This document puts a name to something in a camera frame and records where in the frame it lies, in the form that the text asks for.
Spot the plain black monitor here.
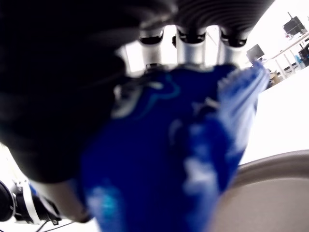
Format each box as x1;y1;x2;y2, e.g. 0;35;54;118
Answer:
246;44;265;61

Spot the blue Oreo packet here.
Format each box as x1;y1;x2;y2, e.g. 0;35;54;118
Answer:
81;59;270;232

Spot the white desk with legs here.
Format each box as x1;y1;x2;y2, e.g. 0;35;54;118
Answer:
265;31;309;80

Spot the black monitor with cross mount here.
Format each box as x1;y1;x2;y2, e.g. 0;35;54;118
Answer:
283;12;304;34

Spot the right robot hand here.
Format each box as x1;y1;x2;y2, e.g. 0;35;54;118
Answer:
0;0;276;223

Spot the round dark brown tray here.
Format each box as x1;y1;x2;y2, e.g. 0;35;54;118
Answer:
212;149;309;232

